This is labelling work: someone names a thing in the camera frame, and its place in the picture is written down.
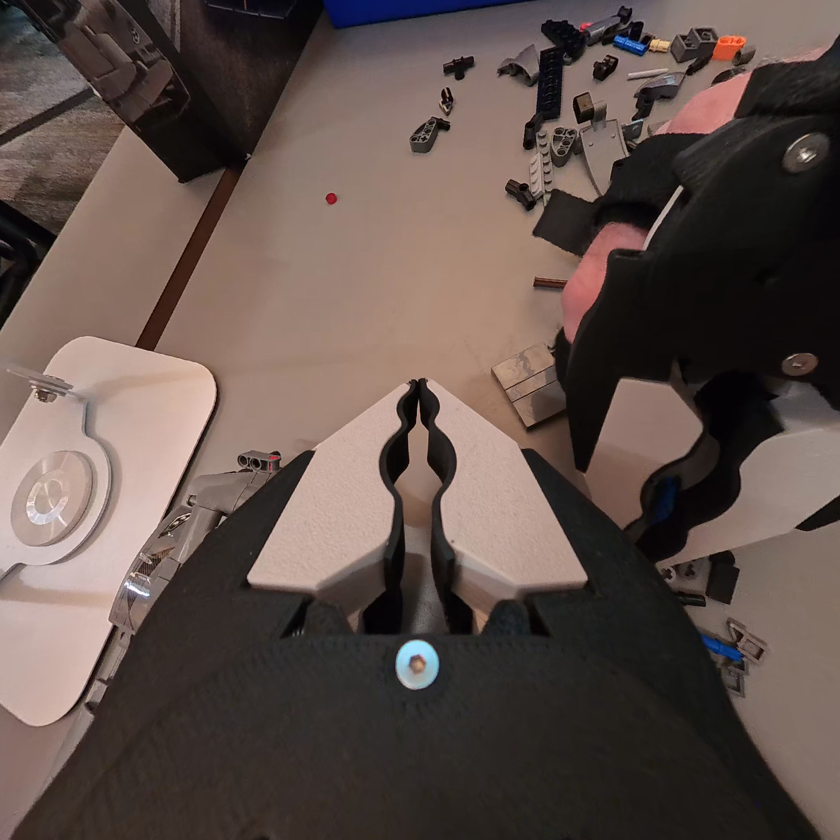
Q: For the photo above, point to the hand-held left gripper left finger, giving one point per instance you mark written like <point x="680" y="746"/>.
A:
<point x="315" y="525"/>

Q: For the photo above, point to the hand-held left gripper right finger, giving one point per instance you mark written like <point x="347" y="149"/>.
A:
<point x="512" y="525"/>

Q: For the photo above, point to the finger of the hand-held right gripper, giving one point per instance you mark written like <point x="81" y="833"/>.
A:
<point x="643" y="433"/>
<point x="800" y="472"/>

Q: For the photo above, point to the grey lego car model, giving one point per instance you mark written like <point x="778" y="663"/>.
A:
<point x="197" y="505"/>

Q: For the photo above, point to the dark grey wide lego tile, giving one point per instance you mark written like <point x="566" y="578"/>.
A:
<point x="531" y="380"/>

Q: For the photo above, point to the group of small lego connectors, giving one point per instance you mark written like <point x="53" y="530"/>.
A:
<point x="722" y="577"/>

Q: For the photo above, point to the pile of dark lego pieces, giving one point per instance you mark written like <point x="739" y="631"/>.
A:
<point x="607" y="144"/>

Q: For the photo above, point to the brown lego axle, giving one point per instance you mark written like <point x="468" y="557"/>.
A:
<point x="550" y="283"/>

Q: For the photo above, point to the black lego set box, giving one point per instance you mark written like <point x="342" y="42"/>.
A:
<point x="216" y="65"/>

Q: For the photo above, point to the person's right hand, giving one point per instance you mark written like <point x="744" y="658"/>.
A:
<point x="590" y="282"/>

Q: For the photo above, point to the white metal book stand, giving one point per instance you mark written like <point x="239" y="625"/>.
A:
<point x="151" y="426"/>

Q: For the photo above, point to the blue plastic bin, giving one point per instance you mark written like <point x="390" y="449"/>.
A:
<point x="426" y="10"/>

